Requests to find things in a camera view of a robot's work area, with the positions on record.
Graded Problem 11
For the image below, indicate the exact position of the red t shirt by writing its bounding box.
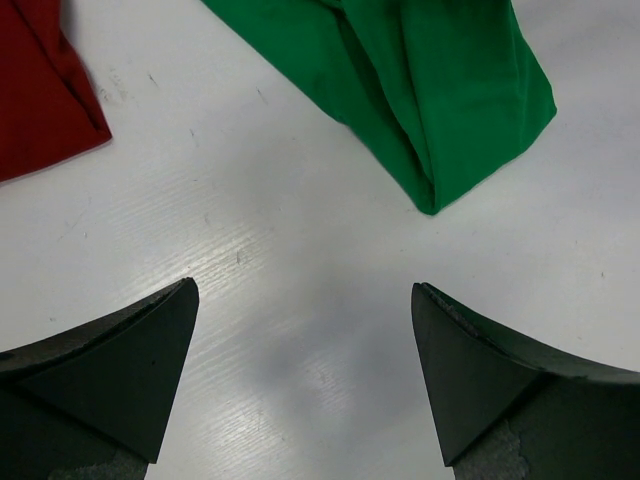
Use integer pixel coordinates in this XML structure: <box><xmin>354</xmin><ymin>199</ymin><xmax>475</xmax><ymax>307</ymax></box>
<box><xmin>1</xmin><ymin>0</ymin><xmax>112</xmax><ymax>181</ymax></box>

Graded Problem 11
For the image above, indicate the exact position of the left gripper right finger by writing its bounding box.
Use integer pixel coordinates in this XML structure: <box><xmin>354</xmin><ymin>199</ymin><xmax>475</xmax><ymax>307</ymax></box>
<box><xmin>411</xmin><ymin>283</ymin><xmax>639</xmax><ymax>479</ymax></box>

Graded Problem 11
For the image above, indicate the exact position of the green t shirt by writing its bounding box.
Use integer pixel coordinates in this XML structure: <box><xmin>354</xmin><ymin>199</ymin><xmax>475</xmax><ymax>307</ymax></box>
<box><xmin>209</xmin><ymin>0</ymin><xmax>556</xmax><ymax>215</ymax></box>

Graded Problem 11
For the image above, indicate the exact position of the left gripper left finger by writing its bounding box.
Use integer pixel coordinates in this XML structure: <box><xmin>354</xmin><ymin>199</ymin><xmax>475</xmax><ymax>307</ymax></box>
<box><xmin>1</xmin><ymin>278</ymin><xmax>199</xmax><ymax>479</ymax></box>

